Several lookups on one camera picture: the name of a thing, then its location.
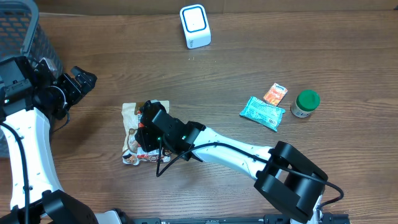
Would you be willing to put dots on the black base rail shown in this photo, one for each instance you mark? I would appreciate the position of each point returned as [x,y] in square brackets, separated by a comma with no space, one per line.
[327,218]

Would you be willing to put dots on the white barcode scanner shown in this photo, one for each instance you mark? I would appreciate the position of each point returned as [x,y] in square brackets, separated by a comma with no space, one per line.
[195,26]

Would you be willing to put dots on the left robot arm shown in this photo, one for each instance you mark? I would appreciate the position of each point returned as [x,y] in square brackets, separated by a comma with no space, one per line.
[30,97]

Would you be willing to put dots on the green lid jar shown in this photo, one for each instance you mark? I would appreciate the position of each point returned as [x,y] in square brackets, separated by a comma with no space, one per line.
[305,103]

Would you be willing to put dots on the red candy bar wrapper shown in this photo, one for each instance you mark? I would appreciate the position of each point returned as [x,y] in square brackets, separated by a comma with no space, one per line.
[140,149]

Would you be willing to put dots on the brown red snack bag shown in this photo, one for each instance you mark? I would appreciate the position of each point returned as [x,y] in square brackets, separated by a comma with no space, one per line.
[129,150]

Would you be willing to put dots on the teal wet wipes pack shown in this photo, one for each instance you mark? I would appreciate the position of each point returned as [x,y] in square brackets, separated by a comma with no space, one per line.
[265,114]

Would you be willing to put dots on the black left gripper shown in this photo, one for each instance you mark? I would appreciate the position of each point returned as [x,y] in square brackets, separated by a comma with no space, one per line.
[73,86]

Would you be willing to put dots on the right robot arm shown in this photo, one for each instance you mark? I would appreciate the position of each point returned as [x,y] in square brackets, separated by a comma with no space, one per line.
[287,179]

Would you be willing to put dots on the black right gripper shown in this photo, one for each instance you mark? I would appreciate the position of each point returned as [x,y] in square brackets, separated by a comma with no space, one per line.
[144,131]

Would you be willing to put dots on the small orange packet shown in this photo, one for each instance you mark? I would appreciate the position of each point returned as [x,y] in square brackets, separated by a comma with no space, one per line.
[275,94]

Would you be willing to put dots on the grey plastic mesh basket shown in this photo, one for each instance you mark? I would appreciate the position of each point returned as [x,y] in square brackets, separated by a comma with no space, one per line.
[22,35]

